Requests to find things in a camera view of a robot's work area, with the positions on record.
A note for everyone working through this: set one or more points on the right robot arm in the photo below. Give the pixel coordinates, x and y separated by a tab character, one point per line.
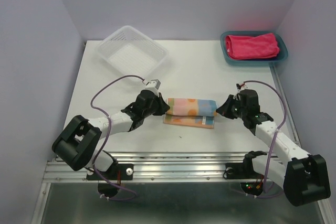
302	176

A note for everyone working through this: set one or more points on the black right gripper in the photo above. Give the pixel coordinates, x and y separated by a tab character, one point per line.
223	109

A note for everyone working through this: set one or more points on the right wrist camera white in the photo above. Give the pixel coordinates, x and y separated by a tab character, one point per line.
241	86

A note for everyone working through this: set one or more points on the pink towel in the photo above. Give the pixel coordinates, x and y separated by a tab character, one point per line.
252	47

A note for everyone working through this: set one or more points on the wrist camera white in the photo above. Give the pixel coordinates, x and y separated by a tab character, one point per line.
241	86
153	84

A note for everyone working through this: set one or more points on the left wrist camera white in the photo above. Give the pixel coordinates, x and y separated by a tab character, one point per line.
153	84

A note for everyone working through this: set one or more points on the aluminium mounting rail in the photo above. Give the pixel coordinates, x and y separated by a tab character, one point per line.
167	167

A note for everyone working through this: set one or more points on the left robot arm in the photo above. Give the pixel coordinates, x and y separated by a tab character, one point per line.
77	143

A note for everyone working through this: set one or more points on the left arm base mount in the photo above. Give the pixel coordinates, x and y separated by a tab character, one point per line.
110	168

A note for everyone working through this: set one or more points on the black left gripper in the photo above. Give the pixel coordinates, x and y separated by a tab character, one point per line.
162	106

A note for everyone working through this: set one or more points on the teal translucent plastic bin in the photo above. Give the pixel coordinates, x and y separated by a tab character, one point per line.
282	56

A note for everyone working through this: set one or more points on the orange patterned towel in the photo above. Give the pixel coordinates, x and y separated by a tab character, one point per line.
191	112

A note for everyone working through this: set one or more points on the white plastic mesh basket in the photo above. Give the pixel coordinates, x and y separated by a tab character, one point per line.
129	51

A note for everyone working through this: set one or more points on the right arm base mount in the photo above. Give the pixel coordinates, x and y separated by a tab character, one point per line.
245	169

